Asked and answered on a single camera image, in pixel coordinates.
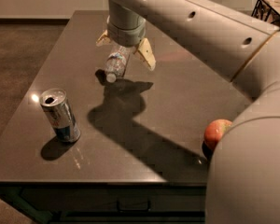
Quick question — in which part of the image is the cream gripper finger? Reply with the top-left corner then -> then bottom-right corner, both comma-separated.
96,30 -> 112,47
133,38 -> 156,71

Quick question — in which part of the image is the clear plastic water bottle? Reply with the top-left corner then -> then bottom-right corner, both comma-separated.
105,44 -> 131,83

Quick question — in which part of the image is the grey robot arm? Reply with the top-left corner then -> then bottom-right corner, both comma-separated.
108,0 -> 280,224

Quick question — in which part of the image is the silver blue energy drink can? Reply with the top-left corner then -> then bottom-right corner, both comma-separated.
39,88 -> 80,143

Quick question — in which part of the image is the red apple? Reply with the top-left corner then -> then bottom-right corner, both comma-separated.
203,119 -> 232,151

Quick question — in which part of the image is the black wire basket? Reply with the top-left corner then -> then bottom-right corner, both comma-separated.
252,0 -> 280,28

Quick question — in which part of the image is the dark cabinet drawer with handle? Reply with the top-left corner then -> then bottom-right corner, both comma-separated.
21,186 -> 205,213

